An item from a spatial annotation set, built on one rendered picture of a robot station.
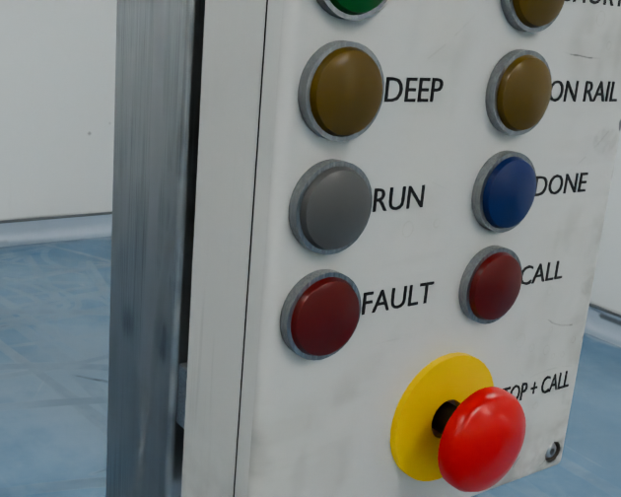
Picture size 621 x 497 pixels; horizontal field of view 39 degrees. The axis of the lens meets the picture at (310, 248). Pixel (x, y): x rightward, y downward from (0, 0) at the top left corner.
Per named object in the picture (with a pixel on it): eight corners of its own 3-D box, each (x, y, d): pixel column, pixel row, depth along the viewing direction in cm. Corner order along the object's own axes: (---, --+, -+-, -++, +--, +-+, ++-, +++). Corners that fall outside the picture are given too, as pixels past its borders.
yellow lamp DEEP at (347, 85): (384, 139, 28) (394, 48, 27) (312, 141, 26) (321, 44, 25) (368, 134, 28) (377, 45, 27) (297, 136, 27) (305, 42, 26)
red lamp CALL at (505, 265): (521, 319, 34) (532, 250, 33) (471, 329, 33) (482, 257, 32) (506, 312, 35) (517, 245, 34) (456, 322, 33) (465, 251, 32)
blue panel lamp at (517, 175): (536, 229, 33) (547, 156, 32) (485, 235, 32) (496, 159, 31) (519, 223, 34) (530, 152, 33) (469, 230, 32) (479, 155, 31)
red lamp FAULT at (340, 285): (361, 353, 29) (370, 274, 29) (294, 368, 28) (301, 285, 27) (346, 345, 30) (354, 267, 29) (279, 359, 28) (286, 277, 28)
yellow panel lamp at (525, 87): (551, 133, 32) (564, 55, 31) (500, 135, 31) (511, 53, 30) (534, 129, 33) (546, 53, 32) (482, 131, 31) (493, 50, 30)
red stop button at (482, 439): (527, 485, 34) (544, 389, 32) (452, 514, 31) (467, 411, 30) (445, 434, 37) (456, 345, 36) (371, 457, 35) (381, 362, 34)
